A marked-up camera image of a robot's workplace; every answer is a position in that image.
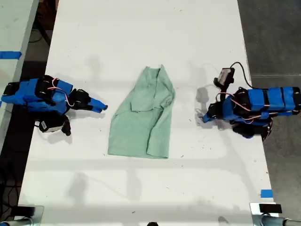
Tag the pale green T-shirt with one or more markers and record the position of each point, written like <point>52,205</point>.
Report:
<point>141,122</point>

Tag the shiny metal table clamp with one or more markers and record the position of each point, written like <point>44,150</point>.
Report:
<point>255,214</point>
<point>37,215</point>

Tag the black camera box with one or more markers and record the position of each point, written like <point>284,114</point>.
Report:
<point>226,75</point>
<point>50,126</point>

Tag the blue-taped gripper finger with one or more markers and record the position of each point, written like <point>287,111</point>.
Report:
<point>98,103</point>
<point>97,110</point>
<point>207,116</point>
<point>209,120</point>

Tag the small blue tape square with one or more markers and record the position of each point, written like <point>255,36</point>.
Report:
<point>266,193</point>

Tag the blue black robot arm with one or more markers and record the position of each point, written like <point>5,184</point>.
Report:
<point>26,95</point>
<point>270,99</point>

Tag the short black camera stalk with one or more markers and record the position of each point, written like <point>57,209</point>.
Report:
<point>67,127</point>
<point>223,88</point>

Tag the long blue tape strip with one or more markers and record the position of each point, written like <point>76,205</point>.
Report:
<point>10,54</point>

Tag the small black box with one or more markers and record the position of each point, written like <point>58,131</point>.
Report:
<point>23,211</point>
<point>270,208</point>

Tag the white side table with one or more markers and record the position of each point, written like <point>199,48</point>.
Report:
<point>11,28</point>

